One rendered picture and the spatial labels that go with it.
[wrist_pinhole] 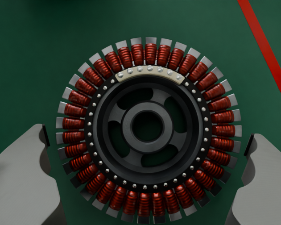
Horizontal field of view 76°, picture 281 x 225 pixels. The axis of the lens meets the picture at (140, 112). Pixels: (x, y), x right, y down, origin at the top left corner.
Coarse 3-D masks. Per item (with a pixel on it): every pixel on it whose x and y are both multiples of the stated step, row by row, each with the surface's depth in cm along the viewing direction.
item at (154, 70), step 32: (96, 64) 11; (128, 64) 11; (160, 64) 11; (192, 64) 11; (64, 96) 11; (96, 96) 11; (160, 96) 13; (192, 96) 11; (224, 96) 11; (64, 128) 11; (96, 128) 11; (128, 128) 11; (192, 128) 12; (224, 128) 10; (96, 160) 11; (128, 160) 13; (192, 160) 11; (224, 160) 10; (128, 192) 10; (160, 192) 10; (192, 192) 10
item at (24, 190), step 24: (24, 144) 9; (48, 144) 11; (0, 168) 8; (24, 168) 8; (48, 168) 10; (0, 192) 7; (24, 192) 7; (48, 192) 7; (0, 216) 6; (24, 216) 6; (48, 216) 6
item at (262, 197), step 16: (256, 144) 10; (272, 144) 10; (256, 160) 9; (272, 160) 9; (256, 176) 8; (272, 176) 8; (240, 192) 7; (256, 192) 7; (272, 192) 7; (240, 208) 6; (256, 208) 6; (272, 208) 6; (224, 224) 7; (240, 224) 6; (256, 224) 6; (272, 224) 6
